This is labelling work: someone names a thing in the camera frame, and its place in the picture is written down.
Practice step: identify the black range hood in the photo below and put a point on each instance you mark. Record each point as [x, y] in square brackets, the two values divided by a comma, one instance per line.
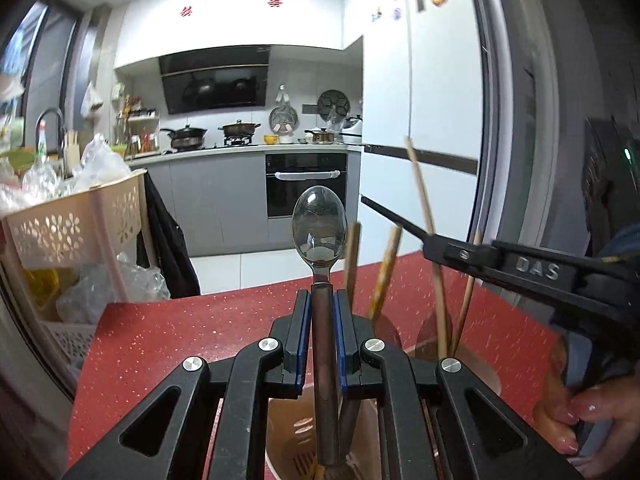
[215, 78]

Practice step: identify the dark hanging garment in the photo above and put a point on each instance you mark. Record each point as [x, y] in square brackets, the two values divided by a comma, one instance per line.
[161, 244]

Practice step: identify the black wok on stove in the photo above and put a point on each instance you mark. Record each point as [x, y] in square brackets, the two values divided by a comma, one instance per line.
[187, 138]

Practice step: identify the yellow bowl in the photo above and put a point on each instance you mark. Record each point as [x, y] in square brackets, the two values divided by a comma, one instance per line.
[271, 139]

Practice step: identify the small saucepan on counter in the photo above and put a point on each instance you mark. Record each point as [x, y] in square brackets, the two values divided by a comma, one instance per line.
[319, 136]

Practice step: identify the wooden chopstick patterned end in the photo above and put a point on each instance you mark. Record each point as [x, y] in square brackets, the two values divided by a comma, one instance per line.
[385, 272]

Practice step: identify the steel spoon dark handle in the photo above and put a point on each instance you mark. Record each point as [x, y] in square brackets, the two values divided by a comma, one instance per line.
[427, 343]

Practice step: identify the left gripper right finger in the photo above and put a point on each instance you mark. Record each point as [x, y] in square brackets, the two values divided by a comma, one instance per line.
[435, 423]

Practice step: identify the white plastic bag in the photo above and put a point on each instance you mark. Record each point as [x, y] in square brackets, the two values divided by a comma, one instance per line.
[91, 103]

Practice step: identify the black kitchen faucet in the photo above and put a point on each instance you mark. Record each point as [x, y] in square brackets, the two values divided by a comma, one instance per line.
[41, 131]

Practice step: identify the pot with lid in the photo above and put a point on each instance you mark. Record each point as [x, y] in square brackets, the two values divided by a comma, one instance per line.
[239, 133]

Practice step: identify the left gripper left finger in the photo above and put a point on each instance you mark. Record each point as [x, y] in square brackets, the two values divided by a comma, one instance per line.
[207, 419]

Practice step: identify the white refrigerator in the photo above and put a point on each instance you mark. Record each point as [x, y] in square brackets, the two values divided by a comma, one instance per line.
[422, 84]

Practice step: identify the black built-in oven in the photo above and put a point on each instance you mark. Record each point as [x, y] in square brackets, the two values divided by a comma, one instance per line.
[289, 174]

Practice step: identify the pink plastic storage rack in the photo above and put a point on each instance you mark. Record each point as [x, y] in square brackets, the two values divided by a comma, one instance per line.
[90, 227]

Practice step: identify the hanging steamer rack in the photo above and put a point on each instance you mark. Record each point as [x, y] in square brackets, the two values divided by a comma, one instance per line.
[283, 118]

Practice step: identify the round black trivet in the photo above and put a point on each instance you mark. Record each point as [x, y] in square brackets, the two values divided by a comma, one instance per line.
[333, 100]

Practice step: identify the person right hand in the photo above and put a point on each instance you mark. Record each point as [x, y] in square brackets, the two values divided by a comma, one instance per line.
[559, 410]

